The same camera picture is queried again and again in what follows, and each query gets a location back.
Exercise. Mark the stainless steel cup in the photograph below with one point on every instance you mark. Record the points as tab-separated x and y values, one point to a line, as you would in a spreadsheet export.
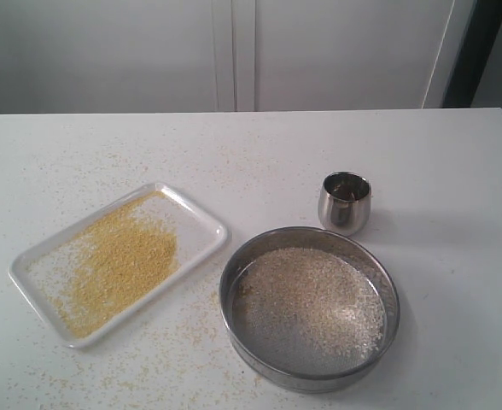
344	203

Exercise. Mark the round steel mesh sieve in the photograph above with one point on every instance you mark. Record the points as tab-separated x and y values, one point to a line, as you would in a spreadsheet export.
293	366

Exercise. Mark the yellowish grain powder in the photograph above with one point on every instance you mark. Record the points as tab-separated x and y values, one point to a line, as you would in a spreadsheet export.
314	298

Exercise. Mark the yellow millet in tray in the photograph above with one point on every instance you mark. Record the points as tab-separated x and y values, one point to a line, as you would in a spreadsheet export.
110	265

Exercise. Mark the white rectangular plastic tray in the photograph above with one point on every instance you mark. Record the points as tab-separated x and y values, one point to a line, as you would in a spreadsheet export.
200	226

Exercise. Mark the dark vertical post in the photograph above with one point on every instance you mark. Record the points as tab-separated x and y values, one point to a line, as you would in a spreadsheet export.
481	32

